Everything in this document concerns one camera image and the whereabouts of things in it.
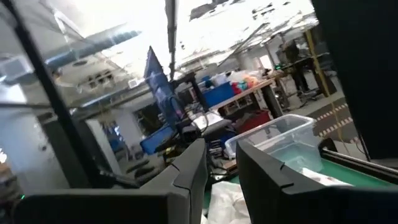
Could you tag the wooden workbench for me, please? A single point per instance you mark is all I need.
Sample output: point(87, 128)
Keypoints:
point(248, 90)

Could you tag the computer monitor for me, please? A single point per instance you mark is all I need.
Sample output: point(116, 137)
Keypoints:
point(161, 87)

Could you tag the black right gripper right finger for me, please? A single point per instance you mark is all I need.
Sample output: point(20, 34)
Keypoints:
point(261, 186)

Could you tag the green table mat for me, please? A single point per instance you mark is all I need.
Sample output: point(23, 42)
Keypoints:
point(360, 177)

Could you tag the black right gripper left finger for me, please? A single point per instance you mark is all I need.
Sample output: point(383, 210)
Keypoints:
point(189, 174)

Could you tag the black standing panel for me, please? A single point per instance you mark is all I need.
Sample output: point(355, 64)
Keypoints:
point(357, 77)

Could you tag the black table frame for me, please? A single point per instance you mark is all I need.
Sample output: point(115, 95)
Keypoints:
point(357, 163)

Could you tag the red box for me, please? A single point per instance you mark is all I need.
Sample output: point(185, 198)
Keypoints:
point(253, 123)

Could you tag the black overhead camera pole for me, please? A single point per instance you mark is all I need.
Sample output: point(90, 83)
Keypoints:
point(171, 31)

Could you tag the grey desk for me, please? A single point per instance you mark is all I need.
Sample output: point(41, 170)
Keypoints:
point(211, 123)

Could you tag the black rig post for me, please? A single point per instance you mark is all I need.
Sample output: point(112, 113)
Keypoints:
point(46, 84)

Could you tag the blue plastic crate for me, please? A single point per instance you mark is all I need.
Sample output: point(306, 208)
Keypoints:
point(155, 141)

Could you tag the yellow post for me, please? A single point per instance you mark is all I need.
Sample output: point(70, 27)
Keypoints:
point(317, 65)

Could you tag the blue storage bin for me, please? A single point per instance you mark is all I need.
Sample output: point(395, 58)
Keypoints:
point(219, 95)

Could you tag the clear plastic bin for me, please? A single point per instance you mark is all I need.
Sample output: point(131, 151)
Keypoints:
point(280, 133)

